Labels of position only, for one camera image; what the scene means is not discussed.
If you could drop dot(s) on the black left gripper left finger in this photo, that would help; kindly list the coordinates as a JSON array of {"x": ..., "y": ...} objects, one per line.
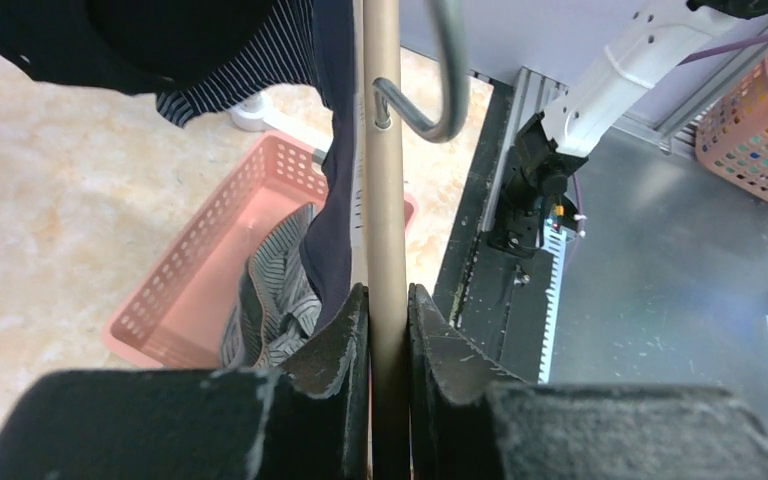
[{"x": 304, "y": 419}]

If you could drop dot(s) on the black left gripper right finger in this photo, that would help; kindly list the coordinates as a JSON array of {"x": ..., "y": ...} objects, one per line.
[{"x": 472, "y": 419}]

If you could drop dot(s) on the navy blue underwear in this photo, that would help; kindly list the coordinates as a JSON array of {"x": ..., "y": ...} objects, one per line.
[{"x": 326, "y": 248}]

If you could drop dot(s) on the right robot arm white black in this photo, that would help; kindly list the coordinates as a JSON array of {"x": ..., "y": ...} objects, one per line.
[{"x": 556, "y": 141}]

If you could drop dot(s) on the dark striped underwear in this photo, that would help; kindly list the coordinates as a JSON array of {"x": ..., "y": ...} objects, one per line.
[{"x": 280, "y": 52}]

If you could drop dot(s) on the black underwear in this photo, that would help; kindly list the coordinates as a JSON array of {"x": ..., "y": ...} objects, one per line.
[{"x": 132, "y": 47}]

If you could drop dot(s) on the pink plastic basket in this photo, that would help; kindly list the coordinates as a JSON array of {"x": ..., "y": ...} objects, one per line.
[{"x": 176, "y": 316}]

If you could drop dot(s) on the white metal clothes rack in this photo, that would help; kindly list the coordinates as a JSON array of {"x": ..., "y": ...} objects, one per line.
[{"x": 258, "y": 114}]

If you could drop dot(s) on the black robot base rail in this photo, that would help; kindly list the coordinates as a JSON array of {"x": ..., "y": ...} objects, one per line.
[{"x": 505, "y": 306}]

